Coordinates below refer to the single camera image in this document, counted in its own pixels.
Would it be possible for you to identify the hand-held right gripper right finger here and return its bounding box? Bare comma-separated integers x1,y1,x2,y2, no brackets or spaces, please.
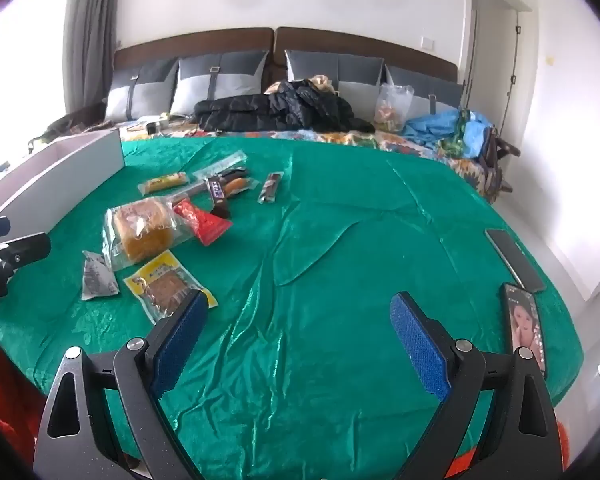
390,291,566,480

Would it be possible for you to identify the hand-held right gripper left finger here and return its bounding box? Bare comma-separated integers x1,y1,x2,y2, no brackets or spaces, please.
32,289,211,480

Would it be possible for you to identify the yellow dried tofu packet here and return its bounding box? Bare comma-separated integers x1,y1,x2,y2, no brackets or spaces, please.
123,252,218,325

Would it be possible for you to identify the grey cardboard box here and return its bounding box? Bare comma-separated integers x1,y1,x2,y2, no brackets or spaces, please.
0,128,126,313

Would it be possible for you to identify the small grey snack packet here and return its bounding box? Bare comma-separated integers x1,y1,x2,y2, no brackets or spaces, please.
81,251,120,301

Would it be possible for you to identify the bread loaf packet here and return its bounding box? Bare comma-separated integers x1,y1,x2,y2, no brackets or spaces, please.
102,197,196,271

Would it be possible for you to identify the red snack packet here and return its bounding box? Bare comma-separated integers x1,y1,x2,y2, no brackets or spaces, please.
172,199,232,247

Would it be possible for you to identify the yellow cake bar packet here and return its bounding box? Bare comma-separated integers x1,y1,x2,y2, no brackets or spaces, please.
138,172,189,196

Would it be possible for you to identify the long black snack packet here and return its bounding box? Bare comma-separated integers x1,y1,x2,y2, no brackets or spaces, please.
166,169,252,209

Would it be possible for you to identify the dark chocolate bar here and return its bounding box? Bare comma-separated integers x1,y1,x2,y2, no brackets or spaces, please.
205,177,233,219

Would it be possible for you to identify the orange sausage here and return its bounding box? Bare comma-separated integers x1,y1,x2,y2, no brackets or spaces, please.
220,176,260,198

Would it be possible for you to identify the brown sausage stick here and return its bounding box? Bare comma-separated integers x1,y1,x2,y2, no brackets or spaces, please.
258,172,284,205

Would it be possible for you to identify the clear stick snack packet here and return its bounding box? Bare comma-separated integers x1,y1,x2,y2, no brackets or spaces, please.
193,151,247,181

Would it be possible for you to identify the smartphone with lit screen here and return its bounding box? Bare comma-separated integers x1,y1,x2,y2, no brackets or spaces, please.
500,283,548,380

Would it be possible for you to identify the green shiny cloth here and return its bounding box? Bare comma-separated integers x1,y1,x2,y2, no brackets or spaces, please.
0,136,583,480

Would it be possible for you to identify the dark smartphone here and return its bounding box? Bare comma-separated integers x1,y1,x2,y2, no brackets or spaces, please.
485,229,547,292

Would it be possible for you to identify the dark cloth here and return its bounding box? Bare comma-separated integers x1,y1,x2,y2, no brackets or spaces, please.
30,105,106,146

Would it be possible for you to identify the white power strip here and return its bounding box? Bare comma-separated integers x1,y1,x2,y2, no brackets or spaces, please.
140,115,173,136

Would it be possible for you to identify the grey two-tone pillow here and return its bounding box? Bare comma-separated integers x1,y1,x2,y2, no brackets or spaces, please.
285,50,385,98
171,51,270,116
384,64,465,116
104,57,180,123

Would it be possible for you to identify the dark brown handbag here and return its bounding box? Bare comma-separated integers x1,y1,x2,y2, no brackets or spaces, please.
480,127,521,203

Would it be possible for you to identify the green patterned scarf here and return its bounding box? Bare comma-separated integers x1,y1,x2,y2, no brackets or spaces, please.
440,110,476,158

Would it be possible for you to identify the grey curtain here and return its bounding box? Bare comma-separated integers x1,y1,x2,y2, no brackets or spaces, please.
62,0,123,116

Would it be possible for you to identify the blue cloth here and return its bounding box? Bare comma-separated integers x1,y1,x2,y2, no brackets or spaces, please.
402,108,493,158

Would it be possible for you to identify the clear plastic bag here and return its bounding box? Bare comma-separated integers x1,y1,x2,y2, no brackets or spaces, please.
373,83,415,132

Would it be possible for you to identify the black puffer jacket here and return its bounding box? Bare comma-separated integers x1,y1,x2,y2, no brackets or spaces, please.
193,78,376,134

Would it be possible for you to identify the beige cloth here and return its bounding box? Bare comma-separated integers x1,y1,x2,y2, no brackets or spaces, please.
265,75,338,95

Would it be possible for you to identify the brown headboard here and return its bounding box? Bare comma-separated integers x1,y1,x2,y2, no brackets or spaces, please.
112,27,458,83

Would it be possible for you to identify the black hanging strap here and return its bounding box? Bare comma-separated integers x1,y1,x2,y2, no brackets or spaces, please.
500,10,523,126

